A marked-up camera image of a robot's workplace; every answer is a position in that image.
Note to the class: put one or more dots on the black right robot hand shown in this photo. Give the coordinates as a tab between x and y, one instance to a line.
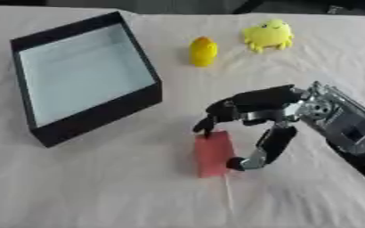
261	99

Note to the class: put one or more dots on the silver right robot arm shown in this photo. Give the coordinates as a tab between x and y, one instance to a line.
346	121

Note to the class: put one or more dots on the black box white inside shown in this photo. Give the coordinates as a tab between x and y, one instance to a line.
84	77

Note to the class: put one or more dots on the yellow soft toy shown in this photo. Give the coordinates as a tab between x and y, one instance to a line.
268	35

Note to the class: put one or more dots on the red rectangular block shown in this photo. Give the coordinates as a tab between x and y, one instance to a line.
214	154

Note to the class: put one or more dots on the yellow toy fruit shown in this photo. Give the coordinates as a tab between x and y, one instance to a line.
203	52

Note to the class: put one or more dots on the black tripod leg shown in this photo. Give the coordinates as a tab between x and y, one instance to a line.
245	7

